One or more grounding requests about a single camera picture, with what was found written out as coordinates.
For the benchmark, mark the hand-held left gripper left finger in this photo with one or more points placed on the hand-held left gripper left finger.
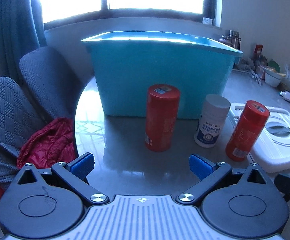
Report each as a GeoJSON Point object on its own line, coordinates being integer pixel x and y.
{"type": "Point", "coordinates": [83, 166]}

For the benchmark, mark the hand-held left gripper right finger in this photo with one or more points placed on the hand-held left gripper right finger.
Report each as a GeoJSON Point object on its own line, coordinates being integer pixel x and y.
{"type": "Point", "coordinates": [199, 166]}

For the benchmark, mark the white bottle with grey cap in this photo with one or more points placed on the white bottle with grey cap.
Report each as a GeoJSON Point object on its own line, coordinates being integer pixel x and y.
{"type": "Point", "coordinates": [211, 125]}

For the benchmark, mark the white storage bin lid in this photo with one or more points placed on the white storage bin lid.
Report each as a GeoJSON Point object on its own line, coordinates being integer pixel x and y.
{"type": "Point", "coordinates": [277, 142]}

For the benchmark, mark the slim red canister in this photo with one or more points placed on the slim red canister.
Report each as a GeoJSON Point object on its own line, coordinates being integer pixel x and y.
{"type": "Point", "coordinates": [247, 130]}

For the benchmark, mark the large red canister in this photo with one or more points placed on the large red canister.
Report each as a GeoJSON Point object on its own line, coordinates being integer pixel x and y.
{"type": "Point", "coordinates": [161, 120]}

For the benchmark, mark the teal plastic storage bin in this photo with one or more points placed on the teal plastic storage bin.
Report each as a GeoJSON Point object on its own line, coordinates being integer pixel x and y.
{"type": "Point", "coordinates": [159, 65]}

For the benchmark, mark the grey marble desktop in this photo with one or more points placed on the grey marble desktop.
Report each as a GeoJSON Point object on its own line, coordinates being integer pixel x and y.
{"type": "Point", "coordinates": [125, 155]}

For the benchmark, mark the red puffy jacket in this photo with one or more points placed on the red puffy jacket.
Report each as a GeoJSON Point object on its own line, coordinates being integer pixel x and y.
{"type": "Point", "coordinates": [47, 142]}

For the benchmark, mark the plain white squeeze bottle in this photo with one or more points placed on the plain white squeeze bottle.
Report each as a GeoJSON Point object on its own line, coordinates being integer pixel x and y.
{"type": "Point", "coordinates": [288, 96]}

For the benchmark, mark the grey knit-covered chair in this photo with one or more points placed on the grey knit-covered chair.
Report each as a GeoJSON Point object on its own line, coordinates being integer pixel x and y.
{"type": "Point", "coordinates": [50, 80]}
{"type": "Point", "coordinates": [5, 120]}

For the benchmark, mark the white printed sachet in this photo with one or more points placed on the white printed sachet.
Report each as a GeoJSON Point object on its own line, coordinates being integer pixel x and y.
{"type": "Point", "coordinates": [256, 78]}

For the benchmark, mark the white ribbed bowl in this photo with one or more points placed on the white ribbed bowl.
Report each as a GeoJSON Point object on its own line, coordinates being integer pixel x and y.
{"type": "Point", "coordinates": [272, 78]}

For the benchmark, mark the green round lid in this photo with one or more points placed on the green round lid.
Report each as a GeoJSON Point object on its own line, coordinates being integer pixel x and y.
{"type": "Point", "coordinates": [274, 64]}

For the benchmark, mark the steel thermos flask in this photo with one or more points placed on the steel thermos flask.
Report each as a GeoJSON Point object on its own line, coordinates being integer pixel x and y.
{"type": "Point", "coordinates": [235, 40]}

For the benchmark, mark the small white box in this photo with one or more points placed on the small white box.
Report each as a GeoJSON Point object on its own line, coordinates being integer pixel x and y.
{"type": "Point", "coordinates": [207, 21]}

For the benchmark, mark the blue curtain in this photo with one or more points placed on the blue curtain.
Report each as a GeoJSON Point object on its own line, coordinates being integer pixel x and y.
{"type": "Point", "coordinates": [17, 25]}

